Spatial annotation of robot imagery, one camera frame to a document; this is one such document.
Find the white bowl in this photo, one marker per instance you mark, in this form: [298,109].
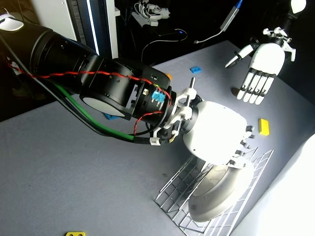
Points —
[216,201]

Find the spare white robot hand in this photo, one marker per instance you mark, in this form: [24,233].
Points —
[147,17]

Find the brown round disc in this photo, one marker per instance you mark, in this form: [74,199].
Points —
[234,91]

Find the yellow rectangular block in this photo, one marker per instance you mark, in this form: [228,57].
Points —
[263,126]

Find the small blue block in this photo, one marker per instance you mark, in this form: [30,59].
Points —
[196,69]

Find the small orange object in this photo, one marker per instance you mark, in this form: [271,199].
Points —
[168,76]

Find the blue pentagon block with holes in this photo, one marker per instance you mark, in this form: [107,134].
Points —
[110,117]

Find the black device with blue light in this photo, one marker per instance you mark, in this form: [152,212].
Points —
[180,32]

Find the grey usb adapter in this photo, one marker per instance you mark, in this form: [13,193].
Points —
[230,18]

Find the grey table cloth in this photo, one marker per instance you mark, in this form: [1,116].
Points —
[73,184]

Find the yellow block with holes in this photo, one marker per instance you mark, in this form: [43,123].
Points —
[75,234]

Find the white cabinet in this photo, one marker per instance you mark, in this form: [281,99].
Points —
[56,17]

